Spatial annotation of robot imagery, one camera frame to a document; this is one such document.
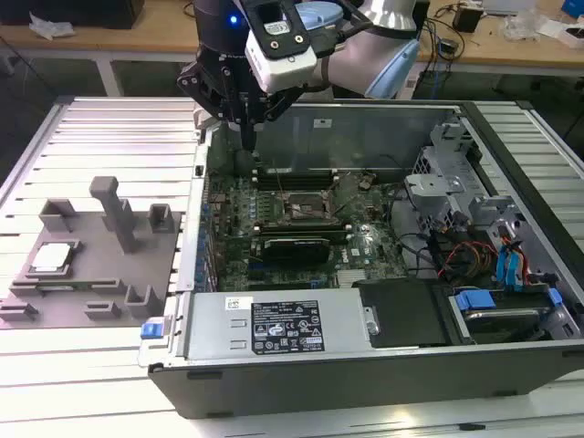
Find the black graphics card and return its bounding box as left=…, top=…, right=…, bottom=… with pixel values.
left=249, top=235, right=332, bottom=266

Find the black power adapter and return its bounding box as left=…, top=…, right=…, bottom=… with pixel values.
left=453, top=5, right=484, bottom=34

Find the silver CPU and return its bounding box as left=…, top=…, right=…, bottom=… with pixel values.
left=27, top=240, right=78, bottom=276

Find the blue network cable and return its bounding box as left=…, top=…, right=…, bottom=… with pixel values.
left=433, top=26, right=447, bottom=99

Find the black rounded component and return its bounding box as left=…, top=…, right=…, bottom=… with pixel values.
left=233, top=149, right=255, bottom=178

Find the silver metal disk bay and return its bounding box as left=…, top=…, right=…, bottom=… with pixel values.
left=403, top=116, right=485, bottom=234

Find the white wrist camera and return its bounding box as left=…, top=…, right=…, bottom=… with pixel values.
left=245, top=0, right=318, bottom=94

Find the clear plastic bag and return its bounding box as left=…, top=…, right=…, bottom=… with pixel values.
left=499, top=7, right=542, bottom=40

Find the blue case latch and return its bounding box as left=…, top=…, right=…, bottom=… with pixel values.
left=140, top=318, right=165, bottom=341

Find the hard disk with blue carrier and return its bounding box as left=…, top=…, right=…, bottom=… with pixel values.
left=449, top=286, right=563, bottom=344

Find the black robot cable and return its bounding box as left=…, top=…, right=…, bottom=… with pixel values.
left=314, top=0, right=420, bottom=54

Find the green RAM stick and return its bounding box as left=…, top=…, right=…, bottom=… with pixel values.
left=34, top=278, right=97, bottom=292

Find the grey power supply unit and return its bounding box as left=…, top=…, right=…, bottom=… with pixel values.
left=184, top=290, right=380, bottom=361

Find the crumpled white plastic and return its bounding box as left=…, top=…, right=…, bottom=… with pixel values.
left=27, top=11, right=77, bottom=41

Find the grey parts rack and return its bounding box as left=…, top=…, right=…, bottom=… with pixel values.
left=0, top=175, right=184, bottom=329

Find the blue data cable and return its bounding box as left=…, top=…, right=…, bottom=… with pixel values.
left=495, top=245, right=513, bottom=293
left=509, top=241, right=528, bottom=293

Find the black plastic shroud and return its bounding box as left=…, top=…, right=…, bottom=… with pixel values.
left=353, top=278, right=454, bottom=350

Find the wooden desk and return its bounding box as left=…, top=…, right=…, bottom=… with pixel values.
left=0, top=0, right=584, bottom=99

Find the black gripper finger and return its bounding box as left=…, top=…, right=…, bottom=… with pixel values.
left=176, top=64, right=250, bottom=151
left=249, top=86, right=303, bottom=151

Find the white cardboard box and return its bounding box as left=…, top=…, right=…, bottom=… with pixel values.
left=536, top=17, right=584, bottom=49

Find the green motherboard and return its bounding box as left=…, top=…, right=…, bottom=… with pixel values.
left=204, top=166, right=410, bottom=293

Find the silver chipset heatsink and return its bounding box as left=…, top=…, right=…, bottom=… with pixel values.
left=336, top=267, right=367, bottom=289

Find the CPU socket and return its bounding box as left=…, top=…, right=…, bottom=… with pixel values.
left=282, top=189, right=333, bottom=224

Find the white flat device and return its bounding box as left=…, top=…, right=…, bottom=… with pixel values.
left=482, top=0, right=536, bottom=13

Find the black monitor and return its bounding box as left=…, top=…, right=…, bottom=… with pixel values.
left=0, top=0, right=146, bottom=27

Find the black PC case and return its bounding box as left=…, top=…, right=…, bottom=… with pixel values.
left=136, top=97, right=584, bottom=421

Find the red and yellow wire bundle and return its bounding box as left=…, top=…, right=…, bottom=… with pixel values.
left=436, top=240, right=499, bottom=280

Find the black tower box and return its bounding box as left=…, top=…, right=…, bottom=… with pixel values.
left=413, top=0, right=431, bottom=37

